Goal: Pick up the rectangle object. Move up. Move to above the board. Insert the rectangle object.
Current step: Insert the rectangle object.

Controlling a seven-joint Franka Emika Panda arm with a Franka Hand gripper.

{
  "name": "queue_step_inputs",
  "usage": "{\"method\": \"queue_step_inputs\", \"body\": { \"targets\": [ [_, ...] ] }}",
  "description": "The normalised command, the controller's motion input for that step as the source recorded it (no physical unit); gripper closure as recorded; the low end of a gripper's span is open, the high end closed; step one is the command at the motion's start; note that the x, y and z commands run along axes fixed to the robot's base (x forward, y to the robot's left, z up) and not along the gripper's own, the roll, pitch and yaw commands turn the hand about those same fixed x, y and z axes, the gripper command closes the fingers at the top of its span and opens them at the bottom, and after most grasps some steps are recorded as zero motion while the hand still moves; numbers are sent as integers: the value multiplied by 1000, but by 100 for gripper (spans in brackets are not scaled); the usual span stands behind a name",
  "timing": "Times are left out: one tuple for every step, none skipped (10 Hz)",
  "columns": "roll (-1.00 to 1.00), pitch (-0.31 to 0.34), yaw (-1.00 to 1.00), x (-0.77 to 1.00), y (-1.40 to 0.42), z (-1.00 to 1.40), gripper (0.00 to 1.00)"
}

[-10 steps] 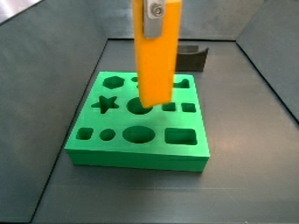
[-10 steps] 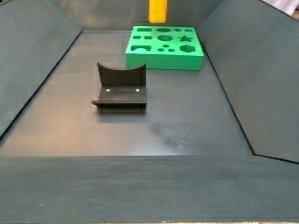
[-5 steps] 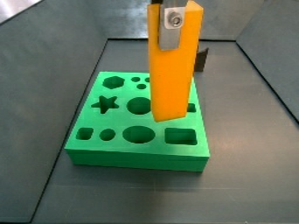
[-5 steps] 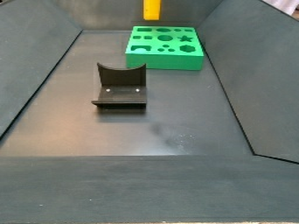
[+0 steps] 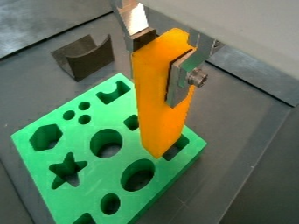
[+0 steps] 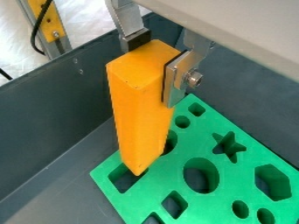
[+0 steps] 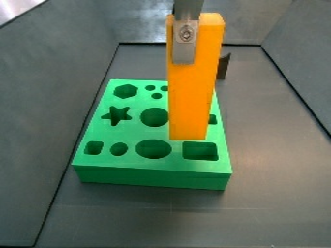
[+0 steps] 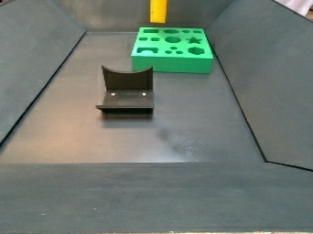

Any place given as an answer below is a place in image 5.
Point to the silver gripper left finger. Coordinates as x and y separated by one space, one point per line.
130 13

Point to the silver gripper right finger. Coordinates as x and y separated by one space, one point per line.
185 71

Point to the yellow rectangular block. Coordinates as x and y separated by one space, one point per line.
161 122

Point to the green shape sorter board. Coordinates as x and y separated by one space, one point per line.
94 173

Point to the black curved bracket stand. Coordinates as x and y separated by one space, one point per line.
82 57

